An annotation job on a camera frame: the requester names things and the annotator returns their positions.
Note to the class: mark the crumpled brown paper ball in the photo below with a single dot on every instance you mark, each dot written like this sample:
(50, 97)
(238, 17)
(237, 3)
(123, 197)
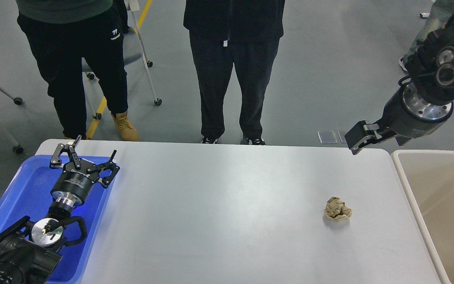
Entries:
(337, 210)

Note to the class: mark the beige plastic bin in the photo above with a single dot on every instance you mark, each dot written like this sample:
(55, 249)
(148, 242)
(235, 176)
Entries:
(427, 177)

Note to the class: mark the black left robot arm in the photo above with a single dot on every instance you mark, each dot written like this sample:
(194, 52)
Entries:
(49, 216)

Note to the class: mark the right clear floor plate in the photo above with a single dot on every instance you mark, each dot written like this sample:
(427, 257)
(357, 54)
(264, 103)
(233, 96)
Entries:
(342, 137)

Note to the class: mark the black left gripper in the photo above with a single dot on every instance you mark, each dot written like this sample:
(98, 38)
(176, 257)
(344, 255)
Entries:
(73, 181)

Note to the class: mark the grey folding chair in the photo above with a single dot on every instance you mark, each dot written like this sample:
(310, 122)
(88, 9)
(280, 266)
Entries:
(134, 50)

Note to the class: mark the clear floor plate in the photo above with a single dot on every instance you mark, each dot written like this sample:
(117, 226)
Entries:
(342, 137)
(327, 137)

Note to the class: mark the left clear floor plate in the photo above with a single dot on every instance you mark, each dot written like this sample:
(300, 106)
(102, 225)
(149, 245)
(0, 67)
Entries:
(327, 137)

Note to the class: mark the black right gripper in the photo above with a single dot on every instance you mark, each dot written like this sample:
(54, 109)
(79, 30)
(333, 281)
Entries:
(406, 116)

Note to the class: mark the person in tan boots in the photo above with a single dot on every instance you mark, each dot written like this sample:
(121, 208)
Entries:
(64, 33)

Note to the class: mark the blue plastic tray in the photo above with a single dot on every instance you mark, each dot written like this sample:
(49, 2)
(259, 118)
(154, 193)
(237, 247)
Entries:
(29, 194)

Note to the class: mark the person in green trousers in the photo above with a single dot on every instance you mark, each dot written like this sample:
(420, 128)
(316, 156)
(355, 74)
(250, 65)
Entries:
(440, 12)

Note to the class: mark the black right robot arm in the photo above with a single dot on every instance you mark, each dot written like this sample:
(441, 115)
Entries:
(431, 67)

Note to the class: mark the person in black clothes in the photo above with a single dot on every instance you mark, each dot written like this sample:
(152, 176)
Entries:
(233, 35)

